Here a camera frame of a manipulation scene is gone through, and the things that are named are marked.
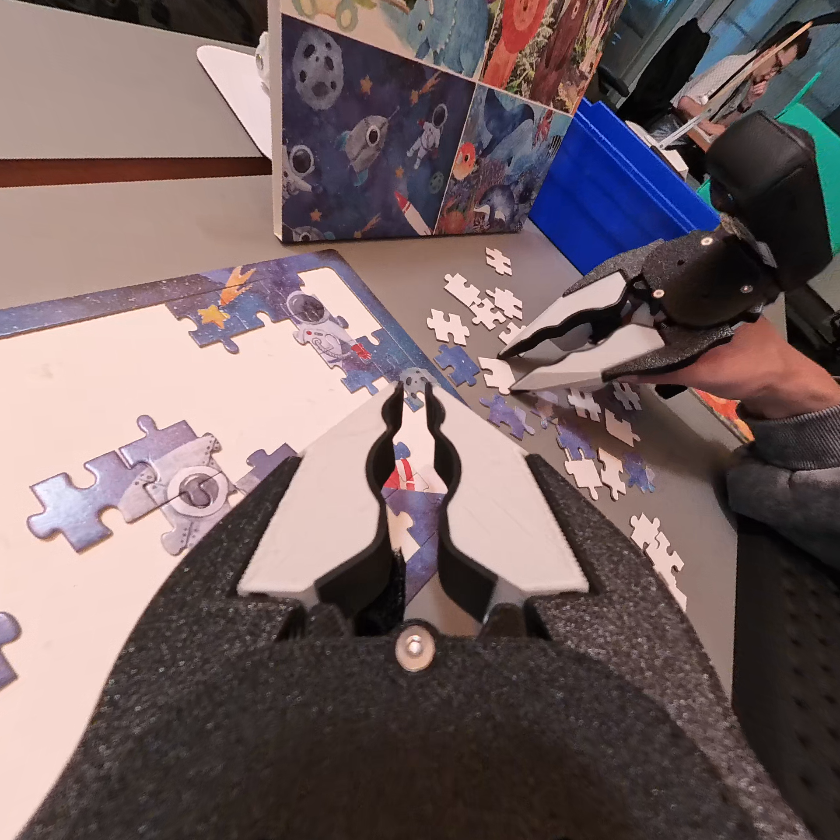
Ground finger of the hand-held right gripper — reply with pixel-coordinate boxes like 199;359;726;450
497;269;634;360
508;323;668;396

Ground joined comet star puzzle pieces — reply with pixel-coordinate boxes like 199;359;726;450
167;266;291;355

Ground blue space puzzle frame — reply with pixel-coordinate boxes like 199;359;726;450
0;249;468;840

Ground pile of puzzle pieces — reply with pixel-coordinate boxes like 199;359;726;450
427;246;689;613

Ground colourful printed cardboard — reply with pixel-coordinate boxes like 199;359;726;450
696;387;756;445

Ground space print puzzle box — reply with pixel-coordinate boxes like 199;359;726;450
268;0;628;245

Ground grey moon puzzle piece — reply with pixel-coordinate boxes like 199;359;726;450
397;367;435;412

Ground white backed puzzle piece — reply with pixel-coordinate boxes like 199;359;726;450
479;357;521;396

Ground person's right hand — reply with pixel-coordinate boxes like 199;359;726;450
682;316;840;421

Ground pale tablet stand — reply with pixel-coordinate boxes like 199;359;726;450
197;33;274;160

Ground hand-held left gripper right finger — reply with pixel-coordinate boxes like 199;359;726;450
425;382;589;621

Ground grey satellite puzzle piece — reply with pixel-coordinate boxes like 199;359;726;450
118;415;221;501

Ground red rocket puzzle piece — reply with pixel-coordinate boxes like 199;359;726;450
384;443;431;493

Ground white astronaut puzzle piece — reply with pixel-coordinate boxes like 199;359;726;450
285;290;353;363

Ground adjacent grey table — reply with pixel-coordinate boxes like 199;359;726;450
0;0;274;189

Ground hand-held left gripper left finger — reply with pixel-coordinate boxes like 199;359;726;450
236;381;404;601

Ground blue starry puzzle piece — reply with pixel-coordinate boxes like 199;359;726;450
338;366;389;396
479;392;536;441
434;343;482;389

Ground grey porthole half puzzle piece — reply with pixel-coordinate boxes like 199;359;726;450
154;459;241;556

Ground blue plastic bin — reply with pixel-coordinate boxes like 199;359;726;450
528;98;723;278

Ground plain purple puzzle piece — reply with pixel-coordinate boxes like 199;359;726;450
28;453;127;554

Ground person's right forearm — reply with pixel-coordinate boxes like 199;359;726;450
725;392;840;527

